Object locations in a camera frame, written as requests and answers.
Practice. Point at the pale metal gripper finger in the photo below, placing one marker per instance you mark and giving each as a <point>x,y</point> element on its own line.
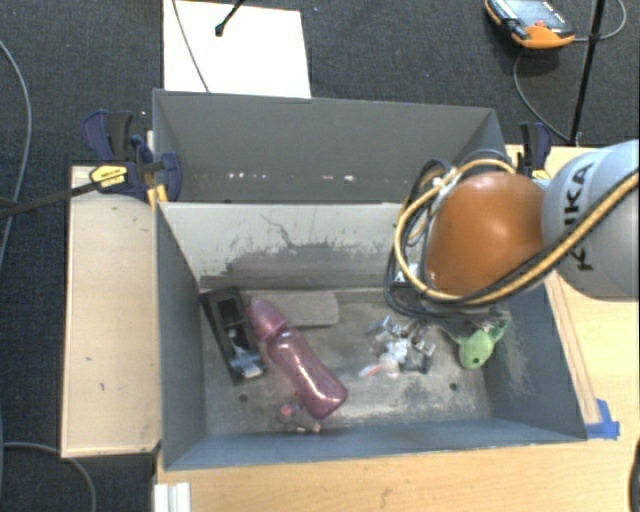
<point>381,327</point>
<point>395,346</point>

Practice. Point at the clear plastic packet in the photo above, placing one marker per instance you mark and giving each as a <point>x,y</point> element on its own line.
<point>385,369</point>

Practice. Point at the green toy animal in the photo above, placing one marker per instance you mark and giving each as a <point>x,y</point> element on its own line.
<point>475,350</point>

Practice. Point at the grey flat sponge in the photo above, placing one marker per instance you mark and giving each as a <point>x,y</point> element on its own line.
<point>312,309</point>

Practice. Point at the pink plastic baby bottle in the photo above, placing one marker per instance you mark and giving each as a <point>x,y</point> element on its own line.
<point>300,360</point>

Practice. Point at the small dark pink-tipped object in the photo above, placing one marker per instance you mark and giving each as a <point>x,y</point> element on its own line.
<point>300,420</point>

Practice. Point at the black rectangular box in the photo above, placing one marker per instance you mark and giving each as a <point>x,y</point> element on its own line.
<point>231,325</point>

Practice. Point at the grey metal bin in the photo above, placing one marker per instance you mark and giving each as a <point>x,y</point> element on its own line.
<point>310,150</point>

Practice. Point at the pale wood board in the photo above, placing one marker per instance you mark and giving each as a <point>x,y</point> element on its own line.
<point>112,320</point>

